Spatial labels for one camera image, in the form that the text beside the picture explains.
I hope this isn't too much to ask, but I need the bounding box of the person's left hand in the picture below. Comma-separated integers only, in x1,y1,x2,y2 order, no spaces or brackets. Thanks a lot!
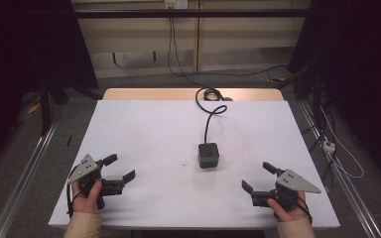
71,180,104,215

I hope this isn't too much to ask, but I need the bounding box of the black horizontal frame bar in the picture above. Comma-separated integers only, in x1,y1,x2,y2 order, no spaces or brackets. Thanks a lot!
73,8,313,20

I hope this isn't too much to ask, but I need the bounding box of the person's right hand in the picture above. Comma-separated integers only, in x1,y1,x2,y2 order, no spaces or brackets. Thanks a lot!
266,190,310,223

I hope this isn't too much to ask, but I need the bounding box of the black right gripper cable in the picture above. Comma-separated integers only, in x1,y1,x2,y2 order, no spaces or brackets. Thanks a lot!
286,192,314,225

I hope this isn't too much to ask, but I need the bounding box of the yellow floor tape piece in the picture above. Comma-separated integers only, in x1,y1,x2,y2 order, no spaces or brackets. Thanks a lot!
27,101,42,115

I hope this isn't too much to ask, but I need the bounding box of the bundle of black cables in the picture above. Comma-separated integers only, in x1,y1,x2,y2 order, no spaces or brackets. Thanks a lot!
293,73,337,190

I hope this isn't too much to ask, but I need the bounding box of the wooden table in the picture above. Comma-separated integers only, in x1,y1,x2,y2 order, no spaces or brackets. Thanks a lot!
102,87,286,102

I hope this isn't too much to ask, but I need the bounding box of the black power socket cable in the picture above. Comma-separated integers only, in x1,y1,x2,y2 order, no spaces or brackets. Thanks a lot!
194,86,234,145

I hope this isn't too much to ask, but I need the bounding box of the black stand post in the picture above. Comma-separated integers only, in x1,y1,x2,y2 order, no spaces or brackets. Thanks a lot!
37,74,53,137

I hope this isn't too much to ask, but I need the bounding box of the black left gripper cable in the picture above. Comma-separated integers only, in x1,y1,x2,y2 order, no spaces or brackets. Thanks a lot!
65,164,81,216

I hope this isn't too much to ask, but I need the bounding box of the white table mat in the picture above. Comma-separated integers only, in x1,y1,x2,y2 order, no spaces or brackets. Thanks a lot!
48,99,341,230

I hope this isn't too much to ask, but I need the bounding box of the black curtain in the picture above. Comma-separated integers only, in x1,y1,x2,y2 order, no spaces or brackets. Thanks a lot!
287,0,381,190
0,0,100,175

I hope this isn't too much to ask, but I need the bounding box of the white wall outlet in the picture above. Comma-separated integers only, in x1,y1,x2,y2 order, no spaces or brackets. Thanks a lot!
164,0,190,10

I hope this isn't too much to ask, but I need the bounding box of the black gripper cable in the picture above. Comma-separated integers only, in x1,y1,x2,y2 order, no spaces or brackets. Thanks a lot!
286,192,314,225
65,164,81,216

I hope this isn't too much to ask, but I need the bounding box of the white cable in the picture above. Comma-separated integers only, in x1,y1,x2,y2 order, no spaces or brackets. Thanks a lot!
319,108,365,180

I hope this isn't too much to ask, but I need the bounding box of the aluminium frame rail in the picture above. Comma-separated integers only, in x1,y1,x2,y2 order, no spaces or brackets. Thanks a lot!
298,99,381,238
0,121,60,238

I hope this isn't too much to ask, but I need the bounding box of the beige wall pipe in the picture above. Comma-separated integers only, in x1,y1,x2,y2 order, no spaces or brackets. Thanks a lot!
193,0,202,72

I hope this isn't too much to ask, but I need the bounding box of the black cube power socket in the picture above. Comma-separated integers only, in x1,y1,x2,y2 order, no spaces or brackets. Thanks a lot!
197,142,220,170

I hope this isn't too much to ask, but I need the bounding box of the black wall cable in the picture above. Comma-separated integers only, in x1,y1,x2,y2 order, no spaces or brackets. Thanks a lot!
167,16,212,90

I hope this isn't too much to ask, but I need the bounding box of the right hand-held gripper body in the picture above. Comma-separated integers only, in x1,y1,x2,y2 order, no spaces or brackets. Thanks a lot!
250,168,322,213

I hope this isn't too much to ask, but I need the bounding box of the black floor cable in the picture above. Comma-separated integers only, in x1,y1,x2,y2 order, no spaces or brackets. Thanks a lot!
178,64,290,79

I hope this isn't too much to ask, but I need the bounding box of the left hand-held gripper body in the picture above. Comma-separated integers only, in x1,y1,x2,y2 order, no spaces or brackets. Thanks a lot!
66,154,127,211

